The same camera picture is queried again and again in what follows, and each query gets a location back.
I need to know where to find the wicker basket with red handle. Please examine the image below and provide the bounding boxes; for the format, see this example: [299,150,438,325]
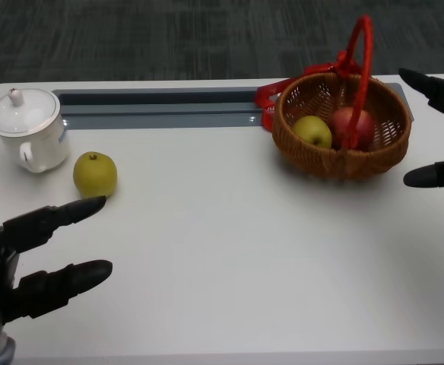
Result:
[271,14,413,181]

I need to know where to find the white mug lid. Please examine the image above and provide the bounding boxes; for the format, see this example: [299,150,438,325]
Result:
[0,87,62,136]

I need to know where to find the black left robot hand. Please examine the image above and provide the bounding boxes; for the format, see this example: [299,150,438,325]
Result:
[0,195,114,336]

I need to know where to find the green apple in basket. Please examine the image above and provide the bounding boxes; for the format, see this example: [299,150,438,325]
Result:
[292,115,334,150]

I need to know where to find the yellow-green pear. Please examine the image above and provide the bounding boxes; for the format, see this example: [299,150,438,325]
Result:
[72,151,119,199]

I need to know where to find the red apple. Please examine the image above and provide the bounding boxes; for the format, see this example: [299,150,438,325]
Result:
[330,106,376,151]

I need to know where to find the white ceramic mug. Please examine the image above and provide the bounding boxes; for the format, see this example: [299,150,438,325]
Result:
[0,109,72,174]

